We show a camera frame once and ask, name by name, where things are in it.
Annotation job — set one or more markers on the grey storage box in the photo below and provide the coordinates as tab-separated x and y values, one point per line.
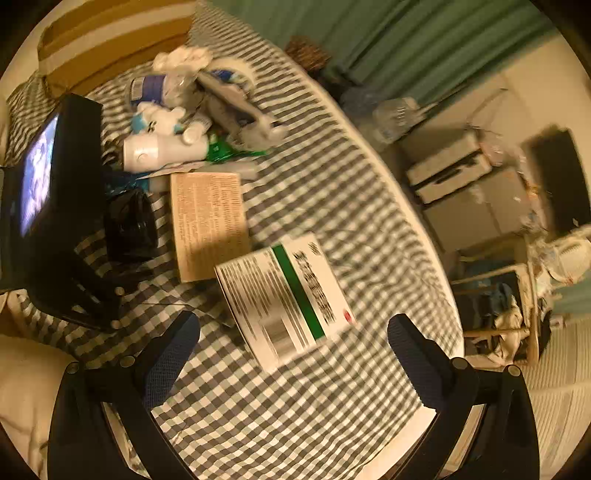
480	207

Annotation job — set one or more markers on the wooden rack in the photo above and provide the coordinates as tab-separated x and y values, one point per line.
508	300

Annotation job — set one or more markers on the blue labelled container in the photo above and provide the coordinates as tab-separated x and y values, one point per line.
154	86

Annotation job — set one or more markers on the clear plastic water bottle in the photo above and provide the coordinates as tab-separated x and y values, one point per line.
388	117

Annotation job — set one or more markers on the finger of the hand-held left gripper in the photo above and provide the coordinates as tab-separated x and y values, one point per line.
87	290

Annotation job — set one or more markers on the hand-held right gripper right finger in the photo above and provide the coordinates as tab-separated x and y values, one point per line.
415	364

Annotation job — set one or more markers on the green curtain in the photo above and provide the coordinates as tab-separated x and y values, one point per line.
392	41

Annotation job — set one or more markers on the crumpled white tissue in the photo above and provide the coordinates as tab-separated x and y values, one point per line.
182	59

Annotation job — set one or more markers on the white carry case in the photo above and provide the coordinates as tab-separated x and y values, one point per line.
448	168

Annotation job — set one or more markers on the white plastic bottle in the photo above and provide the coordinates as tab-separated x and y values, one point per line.
157	152

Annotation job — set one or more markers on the green plastic packet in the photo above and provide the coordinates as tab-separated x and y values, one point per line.
226	147

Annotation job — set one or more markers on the black monitor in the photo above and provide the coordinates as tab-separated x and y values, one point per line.
556	180

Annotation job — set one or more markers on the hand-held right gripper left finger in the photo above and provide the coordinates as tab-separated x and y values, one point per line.
168	364

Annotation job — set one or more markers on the white fan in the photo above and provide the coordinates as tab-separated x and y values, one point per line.
572	258

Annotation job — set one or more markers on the white blue plush toy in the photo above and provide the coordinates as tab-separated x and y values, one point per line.
154	119

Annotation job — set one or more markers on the brown cardboard box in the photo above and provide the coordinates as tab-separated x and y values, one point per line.
106	41

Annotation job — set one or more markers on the cardboard tape roll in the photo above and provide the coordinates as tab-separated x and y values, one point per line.
240	69

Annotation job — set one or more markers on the brown printed paper booklet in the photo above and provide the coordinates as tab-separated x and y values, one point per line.
207	221

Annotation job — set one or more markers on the cream pillow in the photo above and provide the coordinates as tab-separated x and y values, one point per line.
23	378

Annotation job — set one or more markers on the white green striped medicine box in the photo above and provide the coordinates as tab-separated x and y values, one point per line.
286	300

